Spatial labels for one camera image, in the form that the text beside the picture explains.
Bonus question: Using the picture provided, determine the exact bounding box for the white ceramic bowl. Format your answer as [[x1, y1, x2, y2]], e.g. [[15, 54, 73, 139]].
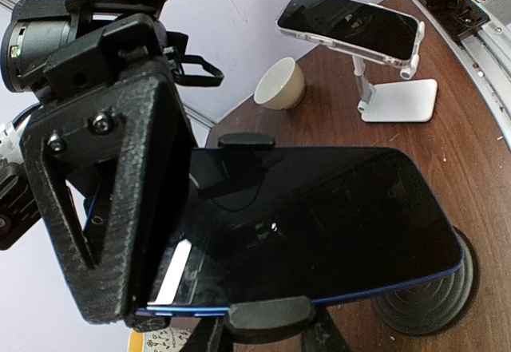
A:
[[253, 57, 307, 111]]

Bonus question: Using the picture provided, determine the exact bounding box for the blue smartphone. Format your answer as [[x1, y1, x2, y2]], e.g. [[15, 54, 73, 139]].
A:
[[134, 147, 463, 317]]

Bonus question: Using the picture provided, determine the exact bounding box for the white phone stand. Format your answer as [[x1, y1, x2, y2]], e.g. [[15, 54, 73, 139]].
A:
[[352, 22, 438, 123]]

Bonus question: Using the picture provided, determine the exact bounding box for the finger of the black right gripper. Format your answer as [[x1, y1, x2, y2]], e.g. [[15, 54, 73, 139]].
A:
[[123, 314, 170, 332], [22, 66, 192, 324]]

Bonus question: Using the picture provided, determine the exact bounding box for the black front phone stand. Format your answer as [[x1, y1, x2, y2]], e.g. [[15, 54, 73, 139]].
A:
[[179, 132, 482, 352]]

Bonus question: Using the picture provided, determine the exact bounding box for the white-cased smartphone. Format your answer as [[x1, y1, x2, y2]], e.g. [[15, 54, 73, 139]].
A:
[[276, 0, 424, 68]]

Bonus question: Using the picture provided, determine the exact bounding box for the white floral mug yellow inside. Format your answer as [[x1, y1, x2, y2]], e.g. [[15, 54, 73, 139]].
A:
[[127, 326, 192, 352]]

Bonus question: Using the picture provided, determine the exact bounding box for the aluminium front rail frame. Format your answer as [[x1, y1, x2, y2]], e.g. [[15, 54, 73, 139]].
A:
[[411, 0, 510, 144]]

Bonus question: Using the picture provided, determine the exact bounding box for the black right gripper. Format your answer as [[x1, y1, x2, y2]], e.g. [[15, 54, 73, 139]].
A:
[[2, 12, 180, 105]]

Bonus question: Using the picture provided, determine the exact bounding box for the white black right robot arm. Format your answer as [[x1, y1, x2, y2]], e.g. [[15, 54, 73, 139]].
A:
[[1, 0, 224, 332]]

